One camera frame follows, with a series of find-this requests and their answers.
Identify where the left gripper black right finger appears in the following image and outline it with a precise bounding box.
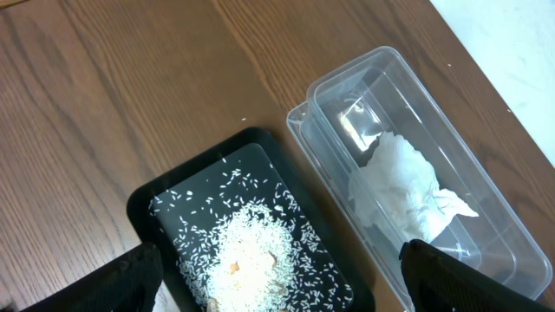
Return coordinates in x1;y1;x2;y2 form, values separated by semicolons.
399;239;554;312

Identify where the pile of rice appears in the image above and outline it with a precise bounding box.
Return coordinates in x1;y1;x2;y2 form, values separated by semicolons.
206;204;295;311

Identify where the clear plastic waste bin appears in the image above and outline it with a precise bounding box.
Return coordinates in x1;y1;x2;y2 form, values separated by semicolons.
287;47;552;310

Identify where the white paper napkin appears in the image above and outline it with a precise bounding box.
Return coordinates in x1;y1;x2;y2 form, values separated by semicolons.
360;132;479;244

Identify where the black tray with rice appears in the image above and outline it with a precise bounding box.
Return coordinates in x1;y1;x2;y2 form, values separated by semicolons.
127;127;375;311

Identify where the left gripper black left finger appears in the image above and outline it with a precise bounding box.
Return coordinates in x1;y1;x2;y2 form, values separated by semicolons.
26;243;163;312

